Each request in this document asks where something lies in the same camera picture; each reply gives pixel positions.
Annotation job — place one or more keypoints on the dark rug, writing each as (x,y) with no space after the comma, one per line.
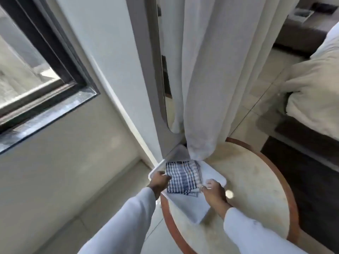
(309,198)

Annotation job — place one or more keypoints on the person's left forearm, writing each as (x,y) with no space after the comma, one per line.
(124,224)

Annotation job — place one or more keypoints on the person's right hand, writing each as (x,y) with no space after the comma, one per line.
(216,195)

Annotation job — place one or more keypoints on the beige duvet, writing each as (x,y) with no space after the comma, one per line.
(313,92)

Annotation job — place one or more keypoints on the round table with wooden rim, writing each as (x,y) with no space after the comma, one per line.
(254,179)

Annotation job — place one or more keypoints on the person's left thumb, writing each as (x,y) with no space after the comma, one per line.
(165,177)

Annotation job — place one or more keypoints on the white curtain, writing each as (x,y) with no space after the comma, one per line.
(222,71)

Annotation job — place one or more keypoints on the rounded mirror with grey frame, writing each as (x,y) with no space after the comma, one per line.
(148,76)

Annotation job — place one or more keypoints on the white pillow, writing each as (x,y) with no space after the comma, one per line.
(328,42)

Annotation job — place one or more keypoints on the black framed window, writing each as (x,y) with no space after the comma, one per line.
(67,66)

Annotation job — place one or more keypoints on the person's right fingers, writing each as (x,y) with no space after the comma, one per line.
(209,184)

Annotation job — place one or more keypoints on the blue white checked cloth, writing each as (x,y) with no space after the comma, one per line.
(184,178)

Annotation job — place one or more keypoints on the person's right forearm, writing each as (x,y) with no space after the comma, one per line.
(254,232)

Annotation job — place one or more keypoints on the black flat object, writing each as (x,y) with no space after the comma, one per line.
(323,7)

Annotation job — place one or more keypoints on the white rectangular tray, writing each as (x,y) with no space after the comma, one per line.
(211,173)

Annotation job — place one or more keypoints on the brown sofa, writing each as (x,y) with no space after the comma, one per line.
(299,34)

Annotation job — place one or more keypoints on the dark bed base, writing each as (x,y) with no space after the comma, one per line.
(309,137)

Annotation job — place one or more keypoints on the person's left hand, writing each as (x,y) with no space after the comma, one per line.
(156,183)

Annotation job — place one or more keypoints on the grey box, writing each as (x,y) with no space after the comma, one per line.
(300,13)

